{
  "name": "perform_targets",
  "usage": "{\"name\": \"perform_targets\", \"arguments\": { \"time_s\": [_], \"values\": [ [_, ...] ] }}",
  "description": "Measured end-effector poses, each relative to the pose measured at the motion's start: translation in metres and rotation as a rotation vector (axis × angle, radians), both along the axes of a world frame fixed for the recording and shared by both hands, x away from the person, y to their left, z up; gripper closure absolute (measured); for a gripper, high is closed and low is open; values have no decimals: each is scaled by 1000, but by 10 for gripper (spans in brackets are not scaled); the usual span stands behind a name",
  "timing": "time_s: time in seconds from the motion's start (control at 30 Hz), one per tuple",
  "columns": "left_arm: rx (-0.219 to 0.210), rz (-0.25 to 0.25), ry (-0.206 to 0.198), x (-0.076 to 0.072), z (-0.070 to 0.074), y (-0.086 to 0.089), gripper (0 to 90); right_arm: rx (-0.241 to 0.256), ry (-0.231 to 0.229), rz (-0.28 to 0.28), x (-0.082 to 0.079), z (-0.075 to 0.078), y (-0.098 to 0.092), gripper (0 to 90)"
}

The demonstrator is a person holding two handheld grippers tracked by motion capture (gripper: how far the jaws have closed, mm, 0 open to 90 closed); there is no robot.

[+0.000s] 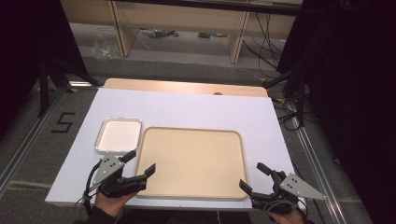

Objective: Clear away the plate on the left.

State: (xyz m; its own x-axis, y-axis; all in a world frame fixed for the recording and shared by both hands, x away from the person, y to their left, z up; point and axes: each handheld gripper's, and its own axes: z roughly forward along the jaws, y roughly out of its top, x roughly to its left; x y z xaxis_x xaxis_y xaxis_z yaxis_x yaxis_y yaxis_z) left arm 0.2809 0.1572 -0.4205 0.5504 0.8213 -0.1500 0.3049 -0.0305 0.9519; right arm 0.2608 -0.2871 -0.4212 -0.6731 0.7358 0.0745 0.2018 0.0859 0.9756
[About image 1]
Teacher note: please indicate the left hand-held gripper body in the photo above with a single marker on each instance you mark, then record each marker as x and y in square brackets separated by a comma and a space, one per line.
[107, 168]

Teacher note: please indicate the clear plastic bag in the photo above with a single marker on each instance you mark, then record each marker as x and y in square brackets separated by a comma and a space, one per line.
[106, 45]

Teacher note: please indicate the aluminium floor rail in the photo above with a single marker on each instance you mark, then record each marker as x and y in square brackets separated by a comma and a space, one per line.
[317, 171]
[25, 144]

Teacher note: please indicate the white table mat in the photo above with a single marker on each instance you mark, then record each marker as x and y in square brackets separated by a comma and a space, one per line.
[193, 109]

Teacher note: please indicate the blue clutter on floor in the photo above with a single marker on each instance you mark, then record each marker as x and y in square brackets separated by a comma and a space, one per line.
[157, 32]

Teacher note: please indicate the black curtain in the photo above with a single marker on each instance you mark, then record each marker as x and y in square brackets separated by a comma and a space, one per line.
[28, 37]
[351, 77]

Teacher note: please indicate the small brown box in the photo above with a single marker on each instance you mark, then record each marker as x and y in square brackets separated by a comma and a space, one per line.
[207, 35]

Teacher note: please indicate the black metal stand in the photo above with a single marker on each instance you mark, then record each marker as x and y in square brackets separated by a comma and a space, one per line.
[300, 99]
[43, 90]

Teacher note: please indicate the person's left hand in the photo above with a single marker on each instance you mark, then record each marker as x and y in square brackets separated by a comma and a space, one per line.
[110, 203]

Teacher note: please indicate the beige rectangular tray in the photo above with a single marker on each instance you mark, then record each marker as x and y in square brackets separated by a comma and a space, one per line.
[193, 161]

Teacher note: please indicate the white square dish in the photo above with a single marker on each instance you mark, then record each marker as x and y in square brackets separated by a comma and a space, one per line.
[119, 136]

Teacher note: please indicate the person's right hand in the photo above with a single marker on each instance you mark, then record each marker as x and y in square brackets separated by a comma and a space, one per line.
[289, 218]

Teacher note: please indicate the light wooden desk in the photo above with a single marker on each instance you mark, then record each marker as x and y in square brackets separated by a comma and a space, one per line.
[186, 14]

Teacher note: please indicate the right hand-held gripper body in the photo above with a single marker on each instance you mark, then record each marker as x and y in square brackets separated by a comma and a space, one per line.
[295, 186]

